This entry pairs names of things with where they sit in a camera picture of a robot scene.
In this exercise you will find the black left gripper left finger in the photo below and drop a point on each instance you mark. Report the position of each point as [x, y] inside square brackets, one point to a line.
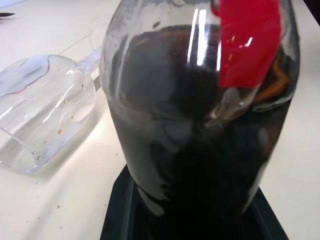
[118, 212]

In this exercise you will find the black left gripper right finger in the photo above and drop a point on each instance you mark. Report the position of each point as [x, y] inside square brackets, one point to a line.
[268, 220]

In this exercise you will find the clear bottle with dark drink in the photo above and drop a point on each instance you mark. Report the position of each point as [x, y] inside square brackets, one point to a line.
[175, 130]

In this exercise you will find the thin black pointed object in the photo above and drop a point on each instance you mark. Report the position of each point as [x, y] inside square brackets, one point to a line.
[6, 15]

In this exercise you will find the clear plastic scoop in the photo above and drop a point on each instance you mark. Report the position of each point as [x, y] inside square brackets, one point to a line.
[47, 105]

